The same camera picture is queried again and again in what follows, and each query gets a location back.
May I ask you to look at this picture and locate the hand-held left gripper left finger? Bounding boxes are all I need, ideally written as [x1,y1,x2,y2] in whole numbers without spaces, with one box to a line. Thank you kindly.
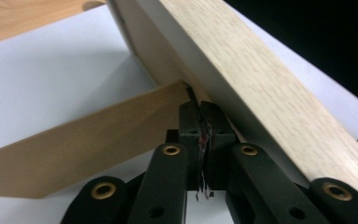
[178,100,205,192]

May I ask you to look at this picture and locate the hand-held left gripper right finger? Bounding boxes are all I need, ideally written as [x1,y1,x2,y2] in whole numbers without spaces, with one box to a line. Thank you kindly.
[200,101,240,192]

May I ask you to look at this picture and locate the light wooden picture frame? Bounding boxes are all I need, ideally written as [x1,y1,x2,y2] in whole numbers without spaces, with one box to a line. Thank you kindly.
[106,0,358,204]

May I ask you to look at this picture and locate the brown cardboard frame stand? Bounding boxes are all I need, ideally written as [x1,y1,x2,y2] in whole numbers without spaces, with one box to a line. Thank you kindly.
[0,79,198,200]

